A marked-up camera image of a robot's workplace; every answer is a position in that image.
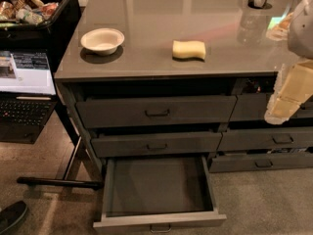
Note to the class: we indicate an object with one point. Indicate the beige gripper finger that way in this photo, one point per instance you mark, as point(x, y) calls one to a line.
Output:
point(293, 87)

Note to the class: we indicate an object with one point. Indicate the grey drawer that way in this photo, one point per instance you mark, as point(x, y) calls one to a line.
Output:
point(253, 106)
point(156, 144)
point(267, 138)
point(96, 113)
point(257, 162)
point(157, 195)

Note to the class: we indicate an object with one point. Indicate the snack bags in drawer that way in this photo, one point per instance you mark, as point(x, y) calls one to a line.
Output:
point(259, 85)

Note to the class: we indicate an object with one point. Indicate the clear jar of snacks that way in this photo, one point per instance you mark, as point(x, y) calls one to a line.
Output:
point(285, 23)

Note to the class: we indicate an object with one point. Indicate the yellow sponge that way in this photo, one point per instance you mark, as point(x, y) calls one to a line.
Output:
point(188, 49)

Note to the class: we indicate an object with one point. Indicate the white paper bowl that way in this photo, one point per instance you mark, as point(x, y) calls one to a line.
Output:
point(102, 41)

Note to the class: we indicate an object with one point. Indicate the black storage bin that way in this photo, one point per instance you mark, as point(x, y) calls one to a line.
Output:
point(52, 36)

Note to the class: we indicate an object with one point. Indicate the black laptop stand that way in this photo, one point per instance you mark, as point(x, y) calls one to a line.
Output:
point(62, 167)

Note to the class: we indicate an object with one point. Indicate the open black laptop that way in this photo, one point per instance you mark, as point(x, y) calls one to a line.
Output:
point(27, 90)

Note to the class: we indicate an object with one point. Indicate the black shoe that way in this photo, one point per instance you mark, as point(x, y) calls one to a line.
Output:
point(11, 215)

